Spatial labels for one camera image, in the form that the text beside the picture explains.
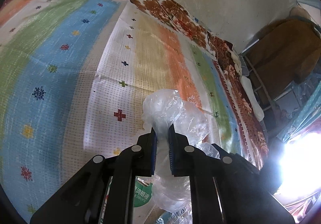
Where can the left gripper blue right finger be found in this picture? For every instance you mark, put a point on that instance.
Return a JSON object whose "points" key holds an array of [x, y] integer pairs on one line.
{"points": [[179, 164]]}

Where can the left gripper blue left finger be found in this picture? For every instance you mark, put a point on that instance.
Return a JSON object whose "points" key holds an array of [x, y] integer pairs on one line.
{"points": [[147, 154]]}

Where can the clear plastic bag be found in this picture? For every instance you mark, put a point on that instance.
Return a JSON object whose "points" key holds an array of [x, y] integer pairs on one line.
{"points": [[178, 124]]}

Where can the green white medicine box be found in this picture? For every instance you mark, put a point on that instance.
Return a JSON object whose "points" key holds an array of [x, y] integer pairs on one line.
{"points": [[142, 192]]}

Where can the blue printed clear package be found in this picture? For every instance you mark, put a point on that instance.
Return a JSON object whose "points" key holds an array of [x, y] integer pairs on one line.
{"points": [[183, 216]]}

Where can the striped colourful bed mat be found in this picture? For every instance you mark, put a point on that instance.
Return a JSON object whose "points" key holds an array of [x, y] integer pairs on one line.
{"points": [[74, 75]]}

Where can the blue patterned hanging cloth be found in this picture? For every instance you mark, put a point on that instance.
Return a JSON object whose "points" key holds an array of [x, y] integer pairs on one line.
{"points": [[306, 116]]}

